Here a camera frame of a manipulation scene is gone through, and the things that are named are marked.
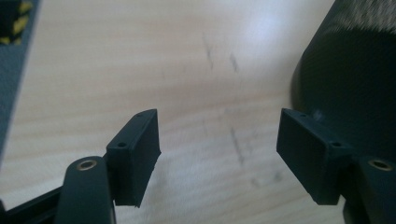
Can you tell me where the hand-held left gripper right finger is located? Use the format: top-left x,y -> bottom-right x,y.
276,107 -> 356,206

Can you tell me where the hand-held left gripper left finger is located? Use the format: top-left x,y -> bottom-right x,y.
106,108 -> 162,208

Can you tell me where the black mesh trash bin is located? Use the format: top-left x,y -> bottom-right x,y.
289,0 -> 396,224

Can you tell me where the yellow-black striped stand base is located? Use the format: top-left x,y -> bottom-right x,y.
0,0 -> 34,47

